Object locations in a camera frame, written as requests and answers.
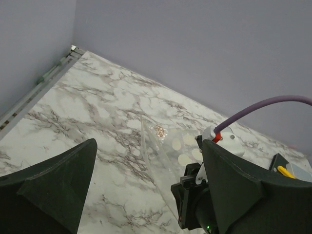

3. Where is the clear zip top bag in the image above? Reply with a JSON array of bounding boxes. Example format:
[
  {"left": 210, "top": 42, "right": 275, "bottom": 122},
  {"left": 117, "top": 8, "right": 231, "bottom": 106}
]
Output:
[{"left": 140, "top": 117, "right": 203, "bottom": 218}]

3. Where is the aluminium rail left edge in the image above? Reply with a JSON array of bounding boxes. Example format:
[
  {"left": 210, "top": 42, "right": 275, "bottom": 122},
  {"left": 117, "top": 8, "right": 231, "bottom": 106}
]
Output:
[{"left": 0, "top": 45, "right": 85, "bottom": 138}]

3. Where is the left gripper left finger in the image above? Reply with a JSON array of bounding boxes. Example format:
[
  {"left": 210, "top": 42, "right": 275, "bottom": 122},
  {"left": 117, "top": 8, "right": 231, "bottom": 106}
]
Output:
[{"left": 0, "top": 138, "right": 98, "bottom": 234}]

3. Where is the grey lidded plastic box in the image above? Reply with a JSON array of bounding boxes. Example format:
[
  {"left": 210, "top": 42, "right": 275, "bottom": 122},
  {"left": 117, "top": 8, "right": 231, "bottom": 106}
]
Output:
[{"left": 286, "top": 163, "right": 312, "bottom": 183}]

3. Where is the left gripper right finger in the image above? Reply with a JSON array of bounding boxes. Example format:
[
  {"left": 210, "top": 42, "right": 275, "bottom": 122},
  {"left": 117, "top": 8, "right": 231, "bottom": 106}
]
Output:
[{"left": 202, "top": 140, "right": 312, "bottom": 234}]

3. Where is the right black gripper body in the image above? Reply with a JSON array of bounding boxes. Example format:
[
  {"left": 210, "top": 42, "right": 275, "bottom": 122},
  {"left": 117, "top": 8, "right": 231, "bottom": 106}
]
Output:
[{"left": 171, "top": 163, "right": 218, "bottom": 230}]

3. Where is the yellow handled knife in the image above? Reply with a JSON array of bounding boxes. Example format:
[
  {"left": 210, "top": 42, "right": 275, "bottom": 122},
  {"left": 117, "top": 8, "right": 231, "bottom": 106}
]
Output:
[{"left": 277, "top": 165, "right": 296, "bottom": 179}]

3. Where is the black foam block left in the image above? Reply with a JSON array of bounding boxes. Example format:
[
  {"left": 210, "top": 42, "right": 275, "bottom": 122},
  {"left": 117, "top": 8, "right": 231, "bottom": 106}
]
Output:
[{"left": 269, "top": 154, "right": 289, "bottom": 173}]

